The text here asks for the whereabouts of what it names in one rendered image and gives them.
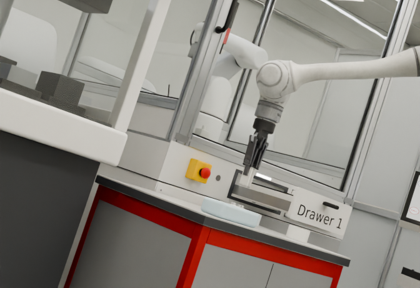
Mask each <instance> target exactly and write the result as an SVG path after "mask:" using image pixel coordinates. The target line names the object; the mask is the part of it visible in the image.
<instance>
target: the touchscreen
mask: <svg viewBox="0 0 420 288"><path fill-rule="evenodd" d="M419 175H420V172H418V171H416V172H415V173H414V177H413V179H412V183H411V186H410V189H409V192H408V195H407V199H406V202H405V205H404V208H403V210H402V214H401V218H400V220H399V224H398V225H399V226H400V227H403V228H406V229H409V230H412V231H415V232H419V233H420V221H417V220H414V219H410V218H408V217H406V216H407V213H408V210H409V206H410V203H411V200H412V198H413V194H414V190H415V188H416V184H417V181H418V178H419Z"/></svg>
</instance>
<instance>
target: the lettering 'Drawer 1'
mask: <svg viewBox="0 0 420 288"><path fill-rule="evenodd" d="M301 206H303V207H304V212H303V213H302V214H299V211H300V208H301ZM300 208H299V211H298V215H300V216H302V215H303V214H304V213H305V210H306V208H305V206H304V205H302V204H301V205H300ZM312 212H313V213H314V215H313V214H311V215H310V216H309V218H310V219H312V220H314V217H313V218H311V216H315V212H314V211H312ZM319 217H320V220H319V221H320V222H321V220H322V219H323V217H324V215H323V216H322V218H321V214H320V215H319ZM319 217H318V213H317V218H316V221H318V219H319ZM327 217H328V216H326V217H325V218H327ZM325 218H324V223H325V220H326V221H329V217H328V220H327V219H325ZM339 220H340V223H341V220H342V219H339ZM340 223H339V226H340ZM325 224H327V223H325ZM339 226H338V227H337V228H338V229H340V227H339Z"/></svg>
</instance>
